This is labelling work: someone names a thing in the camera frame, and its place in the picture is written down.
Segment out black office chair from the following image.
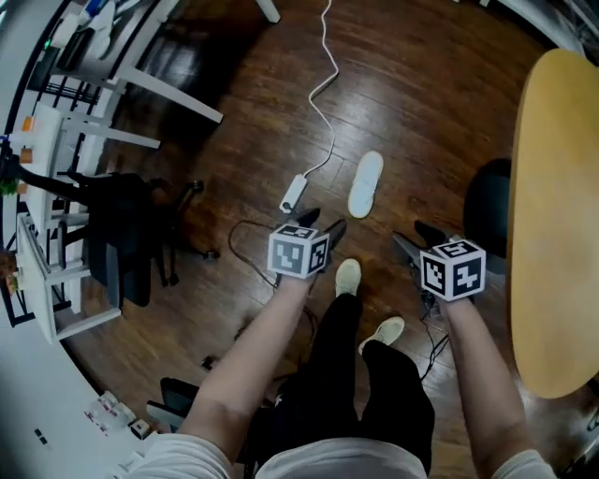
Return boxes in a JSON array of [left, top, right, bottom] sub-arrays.
[[57, 169, 222, 309]]

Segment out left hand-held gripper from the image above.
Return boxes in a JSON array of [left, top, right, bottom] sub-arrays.
[[267, 207, 349, 281]]

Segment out person's cream shoe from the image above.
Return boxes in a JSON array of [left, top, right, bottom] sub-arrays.
[[334, 257, 363, 298], [358, 315, 406, 356]]

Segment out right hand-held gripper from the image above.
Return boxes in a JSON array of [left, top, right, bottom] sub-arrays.
[[391, 220, 488, 320]]

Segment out white side table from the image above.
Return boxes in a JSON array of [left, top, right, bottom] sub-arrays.
[[15, 213, 124, 346]]

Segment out person's left forearm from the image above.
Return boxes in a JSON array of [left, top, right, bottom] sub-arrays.
[[177, 270, 320, 462]]

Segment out person's white printed shirt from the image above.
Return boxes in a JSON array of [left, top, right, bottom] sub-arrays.
[[111, 431, 559, 479]]

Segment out round wooden table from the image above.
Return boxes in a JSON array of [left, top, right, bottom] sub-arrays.
[[506, 47, 599, 400]]

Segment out person's black trousers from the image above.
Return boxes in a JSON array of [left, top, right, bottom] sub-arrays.
[[242, 293, 437, 474]]

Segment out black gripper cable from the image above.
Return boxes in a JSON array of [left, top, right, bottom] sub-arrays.
[[417, 298, 451, 384]]

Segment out white power cable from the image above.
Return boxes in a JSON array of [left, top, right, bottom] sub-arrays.
[[308, 0, 342, 180]]

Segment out black table base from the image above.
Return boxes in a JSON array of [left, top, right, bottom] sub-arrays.
[[462, 158, 514, 273]]

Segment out white cluttered desk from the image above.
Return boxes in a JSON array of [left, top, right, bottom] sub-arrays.
[[25, 0, 226, 156]]

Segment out white slipper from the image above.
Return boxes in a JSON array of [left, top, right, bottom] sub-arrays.
[[347, 150, 386, 220]]

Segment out black floor cable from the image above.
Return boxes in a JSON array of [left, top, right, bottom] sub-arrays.
[[227, 219, 283, 289]]

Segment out person's right cream shoe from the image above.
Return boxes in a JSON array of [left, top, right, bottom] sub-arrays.
[[358, 315, 406, 356]]

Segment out white stool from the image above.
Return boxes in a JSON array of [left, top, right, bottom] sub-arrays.
[[254, 0, 283, 24]]

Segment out person's left cream shoe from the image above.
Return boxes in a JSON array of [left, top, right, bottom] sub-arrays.
[[334, 257, 363, 298]]

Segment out person's right forearm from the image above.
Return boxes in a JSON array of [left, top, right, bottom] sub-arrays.
[[436, 296, 537, 470]]

